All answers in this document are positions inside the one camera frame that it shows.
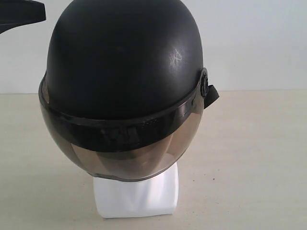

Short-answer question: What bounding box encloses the black helmet with visor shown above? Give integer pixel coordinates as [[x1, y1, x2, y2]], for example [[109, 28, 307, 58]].
[[39, 0, 219, 182]]

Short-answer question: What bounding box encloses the white mannequin head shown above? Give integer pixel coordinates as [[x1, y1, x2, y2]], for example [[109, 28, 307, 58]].
[[93, 163, 179, 219]]

